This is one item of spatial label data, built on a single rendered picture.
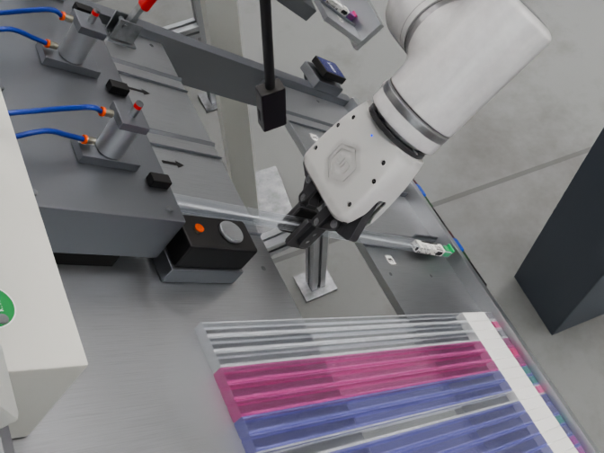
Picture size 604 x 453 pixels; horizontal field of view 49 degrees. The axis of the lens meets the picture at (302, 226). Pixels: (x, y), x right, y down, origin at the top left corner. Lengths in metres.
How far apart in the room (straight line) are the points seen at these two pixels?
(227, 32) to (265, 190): 0.68
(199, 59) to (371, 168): 0.35
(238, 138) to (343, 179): 0.89
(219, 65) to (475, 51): 0.42
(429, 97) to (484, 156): 1.41
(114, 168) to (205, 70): 0.43
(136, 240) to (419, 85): 0.29
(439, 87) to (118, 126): 0.29
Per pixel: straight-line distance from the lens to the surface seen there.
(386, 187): 0.66
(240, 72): 0.97
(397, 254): 0.87
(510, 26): 0.62
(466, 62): 0.63
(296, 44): 2.28
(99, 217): 0.49
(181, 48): 0.90
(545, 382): 0.92
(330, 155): 0.69
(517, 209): 1.95
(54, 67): 0.60
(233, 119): 1.49
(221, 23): 1.30
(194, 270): 0.56
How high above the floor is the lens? 1.56
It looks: 59 degrees down
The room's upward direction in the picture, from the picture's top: straight up
